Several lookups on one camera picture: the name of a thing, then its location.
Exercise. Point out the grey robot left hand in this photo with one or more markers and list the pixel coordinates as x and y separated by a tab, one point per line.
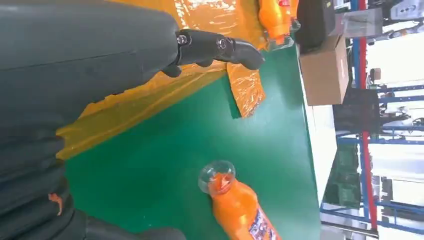
82	49

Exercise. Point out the orange drink bottle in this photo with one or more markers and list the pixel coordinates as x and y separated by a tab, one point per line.
236	212
275	16

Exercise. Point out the yellow plastic sheet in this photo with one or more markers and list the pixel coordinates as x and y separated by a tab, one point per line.
212	16

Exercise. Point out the green table mat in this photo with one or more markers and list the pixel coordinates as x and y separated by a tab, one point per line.
165	165

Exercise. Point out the black hard case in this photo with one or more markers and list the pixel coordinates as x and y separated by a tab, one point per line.
314	23

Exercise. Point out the brown cardboard box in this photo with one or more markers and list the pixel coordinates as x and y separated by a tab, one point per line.
323	76

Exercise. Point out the clear plastic box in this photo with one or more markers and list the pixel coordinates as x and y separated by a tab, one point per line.
361	23

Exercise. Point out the black bulky bag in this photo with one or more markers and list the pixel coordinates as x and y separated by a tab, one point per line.
356	111

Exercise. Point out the green board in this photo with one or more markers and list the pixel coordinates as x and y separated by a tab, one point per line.
344	179

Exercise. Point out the small brown box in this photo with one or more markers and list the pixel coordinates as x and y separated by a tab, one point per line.
375	74

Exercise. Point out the red pole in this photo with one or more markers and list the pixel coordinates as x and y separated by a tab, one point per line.
369	172

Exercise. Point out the white humanoid robot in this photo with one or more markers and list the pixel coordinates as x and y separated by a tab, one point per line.
405	10

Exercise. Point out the blue metal rack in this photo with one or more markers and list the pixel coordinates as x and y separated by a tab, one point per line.
397	140

